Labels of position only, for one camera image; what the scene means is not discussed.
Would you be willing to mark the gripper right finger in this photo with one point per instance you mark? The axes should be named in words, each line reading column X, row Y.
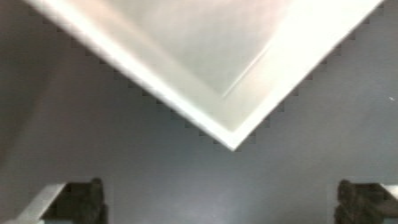
column 366, row 203

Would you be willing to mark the white drawer box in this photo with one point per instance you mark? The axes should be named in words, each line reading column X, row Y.
column 215, row 53

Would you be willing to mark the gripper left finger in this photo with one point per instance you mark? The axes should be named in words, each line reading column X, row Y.
column 67, row 204

